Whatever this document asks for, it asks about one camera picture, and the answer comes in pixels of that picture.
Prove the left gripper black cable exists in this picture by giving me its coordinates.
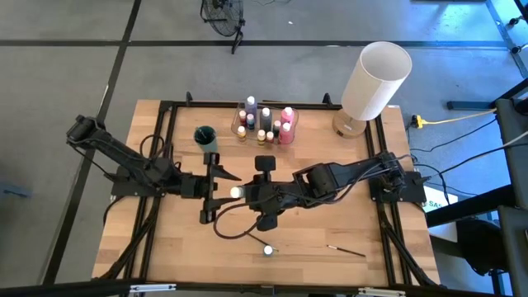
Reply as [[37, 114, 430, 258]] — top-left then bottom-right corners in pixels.
[[139, 134, 167, 161]]

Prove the black-handled paintbrush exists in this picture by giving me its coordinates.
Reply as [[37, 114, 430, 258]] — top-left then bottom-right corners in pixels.
[[246, 233, 280, 252], [326, 244, 367, 258]]

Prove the black floor fan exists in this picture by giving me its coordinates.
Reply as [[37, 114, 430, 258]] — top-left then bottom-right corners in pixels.
[[200, 0, 248, 55]]

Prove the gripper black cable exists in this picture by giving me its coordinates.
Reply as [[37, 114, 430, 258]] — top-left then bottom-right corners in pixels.
[[139, 134, 167, 161], [212, 200, 267, 240]]

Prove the table lamp white shade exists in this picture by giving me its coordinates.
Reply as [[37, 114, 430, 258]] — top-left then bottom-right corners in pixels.
[[332, 40, 413, 139]]

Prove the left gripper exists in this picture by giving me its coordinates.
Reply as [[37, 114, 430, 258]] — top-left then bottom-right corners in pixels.
[[181, 151, 243, 225]]

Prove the large bright red paint bottle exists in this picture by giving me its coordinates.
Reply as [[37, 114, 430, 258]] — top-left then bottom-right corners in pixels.
[[278, 121, 295, 146]]

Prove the white printed box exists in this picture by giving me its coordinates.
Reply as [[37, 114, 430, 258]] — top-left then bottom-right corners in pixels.
[[422, 185, 460, 214]]

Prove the clear plastic bin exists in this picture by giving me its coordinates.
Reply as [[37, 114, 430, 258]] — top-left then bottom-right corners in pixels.
[[230, 102, 300, 153]]

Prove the silver frame bracket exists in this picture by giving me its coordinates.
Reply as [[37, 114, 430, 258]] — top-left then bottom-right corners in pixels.
[[129, 283, 177, 295], [357, 286, 408, 297]]

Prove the large grey-blue paint bottle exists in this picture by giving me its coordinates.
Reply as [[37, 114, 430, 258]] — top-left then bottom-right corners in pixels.
[[259, 106, 273, 133]]

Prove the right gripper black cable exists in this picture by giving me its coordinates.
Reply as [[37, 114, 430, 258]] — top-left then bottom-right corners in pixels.
[[212, 200, 267, 240]]

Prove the yellow extension cord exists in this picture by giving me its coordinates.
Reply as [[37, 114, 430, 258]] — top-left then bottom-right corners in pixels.
[[410, 107, 498, 130]]

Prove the large purple paint bottle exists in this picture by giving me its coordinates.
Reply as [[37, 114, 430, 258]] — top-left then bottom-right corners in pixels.
[[244, 95, 258, 123]]

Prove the black round stool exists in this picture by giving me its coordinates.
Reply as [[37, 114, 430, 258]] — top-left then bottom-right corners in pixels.
[[455, 217, 509, 276]]

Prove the black aluminium table frame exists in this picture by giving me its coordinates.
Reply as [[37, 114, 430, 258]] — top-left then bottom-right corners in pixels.
[[97, 92, 442, 297]]

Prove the dark green plastic cup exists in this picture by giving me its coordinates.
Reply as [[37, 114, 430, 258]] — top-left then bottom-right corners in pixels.
[[193, 125, 218, 155]]

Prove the dark grey side cart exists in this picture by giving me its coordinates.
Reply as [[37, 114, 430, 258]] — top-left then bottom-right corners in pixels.
[[493, 97, 528, 297]]

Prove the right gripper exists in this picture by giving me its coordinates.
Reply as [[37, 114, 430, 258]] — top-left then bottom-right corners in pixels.
[[243, 155, 296, 232]]

